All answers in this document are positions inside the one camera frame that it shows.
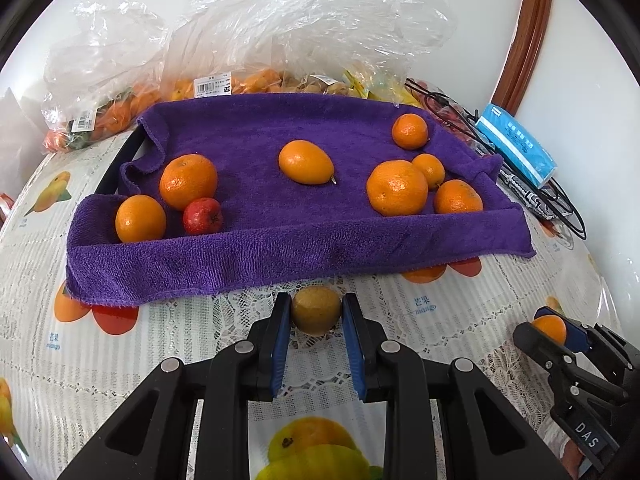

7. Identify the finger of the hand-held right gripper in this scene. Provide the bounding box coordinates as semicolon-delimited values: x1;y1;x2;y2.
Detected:
512;320;630;405
547;305;628;361

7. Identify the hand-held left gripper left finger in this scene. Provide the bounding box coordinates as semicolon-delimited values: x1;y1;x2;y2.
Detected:
57;292;293;480

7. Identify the clear bag of mandarins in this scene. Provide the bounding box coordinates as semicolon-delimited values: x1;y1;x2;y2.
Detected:
41;0;173;153

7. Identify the oval orange with stem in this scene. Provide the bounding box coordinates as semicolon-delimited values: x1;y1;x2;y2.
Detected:
278;140;338;185

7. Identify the small mandarin orange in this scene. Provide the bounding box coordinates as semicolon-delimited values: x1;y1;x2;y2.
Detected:
532;315;568;346
115;194;167;244
411;153;446;191

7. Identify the purple towel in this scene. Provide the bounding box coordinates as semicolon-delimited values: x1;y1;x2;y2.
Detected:
65;96;537;308

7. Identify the brown-green round fruit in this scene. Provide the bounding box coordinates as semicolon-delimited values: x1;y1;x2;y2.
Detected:
291;286;343;337

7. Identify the black wire rack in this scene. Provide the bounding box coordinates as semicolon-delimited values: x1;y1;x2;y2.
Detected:
405;77;586;238

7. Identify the black tray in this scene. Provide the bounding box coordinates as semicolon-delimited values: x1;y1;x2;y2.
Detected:
95;130;146;196

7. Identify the clear bag of red fruits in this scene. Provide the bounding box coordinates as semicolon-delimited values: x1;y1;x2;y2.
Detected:
422;80;483;133

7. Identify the blue tissue pack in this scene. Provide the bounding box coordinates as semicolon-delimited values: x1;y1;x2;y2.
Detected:
474;104;558;186

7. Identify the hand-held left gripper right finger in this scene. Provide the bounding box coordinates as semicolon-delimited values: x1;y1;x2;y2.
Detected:
341;292;573;480

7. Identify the clear bag of longans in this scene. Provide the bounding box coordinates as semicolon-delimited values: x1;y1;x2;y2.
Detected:
270;0;458;98

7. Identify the clear bag of kumquats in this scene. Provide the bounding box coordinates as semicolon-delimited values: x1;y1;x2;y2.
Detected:
162;0;301;101

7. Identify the brown wooden door frame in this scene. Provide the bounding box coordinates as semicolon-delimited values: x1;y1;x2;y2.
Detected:
492;0;555;116

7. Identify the small red fruit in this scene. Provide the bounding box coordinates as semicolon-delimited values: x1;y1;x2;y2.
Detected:
182;197;224;234

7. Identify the person's right hand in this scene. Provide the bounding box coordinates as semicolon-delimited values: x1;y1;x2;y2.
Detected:
547;430;593;480

